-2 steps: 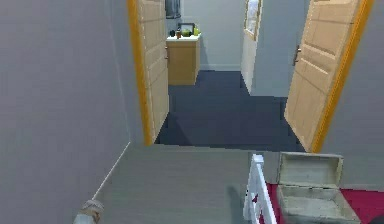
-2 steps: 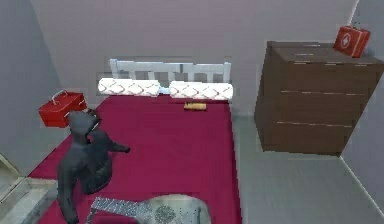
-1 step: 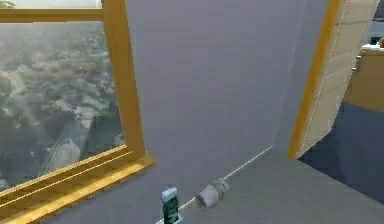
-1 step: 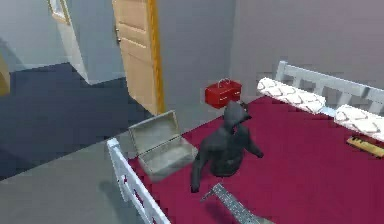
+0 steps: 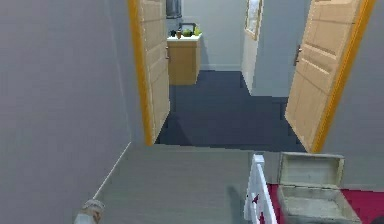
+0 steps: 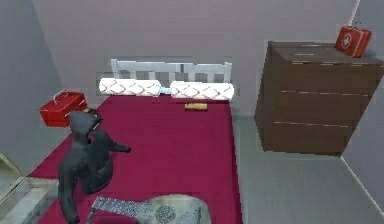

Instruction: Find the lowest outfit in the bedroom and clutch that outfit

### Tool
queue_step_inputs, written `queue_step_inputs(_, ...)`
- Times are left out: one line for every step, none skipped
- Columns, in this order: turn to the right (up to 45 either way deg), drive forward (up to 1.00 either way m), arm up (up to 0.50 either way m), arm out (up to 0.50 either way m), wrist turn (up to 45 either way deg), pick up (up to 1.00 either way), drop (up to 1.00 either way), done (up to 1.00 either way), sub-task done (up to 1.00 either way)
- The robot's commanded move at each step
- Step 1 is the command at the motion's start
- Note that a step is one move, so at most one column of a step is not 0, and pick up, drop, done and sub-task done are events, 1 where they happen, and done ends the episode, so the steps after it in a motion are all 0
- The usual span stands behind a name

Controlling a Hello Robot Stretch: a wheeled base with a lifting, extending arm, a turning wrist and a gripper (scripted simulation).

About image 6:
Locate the grey patterned garment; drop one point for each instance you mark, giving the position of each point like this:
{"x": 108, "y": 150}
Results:
{"x": 160, "y": 210}

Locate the brown chest of drawers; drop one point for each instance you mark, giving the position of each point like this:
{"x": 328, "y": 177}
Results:
{"x": 313, "y": 100}

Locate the red first aid kit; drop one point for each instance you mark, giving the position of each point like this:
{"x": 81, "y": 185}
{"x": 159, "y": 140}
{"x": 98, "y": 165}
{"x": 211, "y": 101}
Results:
{"x": 352, "y": 40}

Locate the pale framed floor object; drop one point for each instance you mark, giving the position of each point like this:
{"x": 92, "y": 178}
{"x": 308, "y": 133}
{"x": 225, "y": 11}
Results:
{"x": 10, "y": 186}

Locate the small tan cylinder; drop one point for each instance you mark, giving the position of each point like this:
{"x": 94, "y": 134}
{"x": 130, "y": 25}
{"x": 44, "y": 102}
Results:
{"x": 196, "y": 106}

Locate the white diamond-pattern pillow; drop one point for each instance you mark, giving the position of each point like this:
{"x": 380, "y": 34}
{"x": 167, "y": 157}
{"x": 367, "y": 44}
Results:
{"x": 130, "y": 87}
{"x": 202, "y": 90}

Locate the white bed with crimson cover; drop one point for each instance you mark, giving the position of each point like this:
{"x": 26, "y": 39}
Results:
{"x": 173, "y": 146}

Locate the dark grey hooded jacket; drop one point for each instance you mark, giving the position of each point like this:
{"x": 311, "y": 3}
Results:
{"x": 87, "y": 156}

